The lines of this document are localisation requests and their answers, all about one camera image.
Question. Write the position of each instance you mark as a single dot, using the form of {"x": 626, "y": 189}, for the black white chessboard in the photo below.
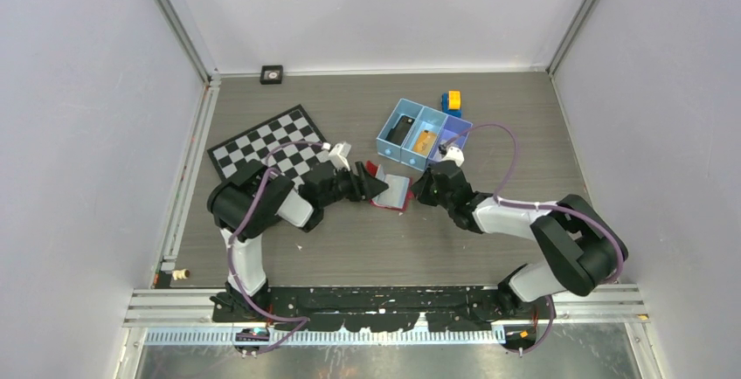
{"x": 290, "y": 142}

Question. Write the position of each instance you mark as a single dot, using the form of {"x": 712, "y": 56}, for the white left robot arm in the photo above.
{"x": 256, "y": 198}

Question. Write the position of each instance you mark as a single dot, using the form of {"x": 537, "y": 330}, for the light blue drawer box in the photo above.
{"x": 389, "y": 150}
{"x": 429, "y": 119}

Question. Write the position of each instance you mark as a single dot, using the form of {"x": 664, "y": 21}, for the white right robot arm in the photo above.
{"x": 579, "y": 250}

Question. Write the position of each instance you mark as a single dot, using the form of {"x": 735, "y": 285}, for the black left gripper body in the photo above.
{"x": 342, "y": 187}

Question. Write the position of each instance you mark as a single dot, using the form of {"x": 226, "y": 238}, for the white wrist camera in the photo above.
{"x": 337, "y": 154}
{"x": 451, "y": 153}

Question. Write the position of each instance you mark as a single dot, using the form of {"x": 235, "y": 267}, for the purple drawer box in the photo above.
{"x": 452, "y": 135}

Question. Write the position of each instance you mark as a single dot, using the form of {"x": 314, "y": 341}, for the small beige chess piece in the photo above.
{"x": 181, "y": 274}

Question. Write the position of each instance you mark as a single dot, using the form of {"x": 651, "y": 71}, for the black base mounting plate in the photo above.
{"x": 376, "y": 309}

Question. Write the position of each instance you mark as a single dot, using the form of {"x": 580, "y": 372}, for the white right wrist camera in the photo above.
{"x": 451, "y": 153}

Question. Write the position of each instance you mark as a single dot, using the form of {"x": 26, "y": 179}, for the light blue middle drawer box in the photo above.
{"x": 429, "y": 119}

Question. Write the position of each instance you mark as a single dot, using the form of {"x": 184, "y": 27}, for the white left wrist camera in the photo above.
{"x": 337, "y": 154}

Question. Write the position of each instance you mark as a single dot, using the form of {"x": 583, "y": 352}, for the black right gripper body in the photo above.
{"x": 432, "y": 195}

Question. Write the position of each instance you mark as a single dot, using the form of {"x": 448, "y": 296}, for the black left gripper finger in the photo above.
{"x": 365, "y": 180}
{"x": 367, "y": 191}

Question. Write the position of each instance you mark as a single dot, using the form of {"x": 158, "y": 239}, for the black card in drawer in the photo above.
{"x": 398, "y": 133}

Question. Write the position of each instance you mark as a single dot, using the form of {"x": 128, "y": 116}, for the orange card in drawer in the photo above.
{"x": 424, "y": 142}

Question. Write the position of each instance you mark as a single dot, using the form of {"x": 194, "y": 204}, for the blue orange toy block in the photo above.
{"x": 451, "y": 103}

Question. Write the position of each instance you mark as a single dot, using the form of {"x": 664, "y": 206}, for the light blue left drawer box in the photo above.
{"x": 389, "y": 150}

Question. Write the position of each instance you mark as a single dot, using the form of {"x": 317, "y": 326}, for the black square wall socket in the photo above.
{"x": 271, "y": 74}

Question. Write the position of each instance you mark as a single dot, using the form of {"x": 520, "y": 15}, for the red leather card holder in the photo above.
{"x": 398, "y": 194}

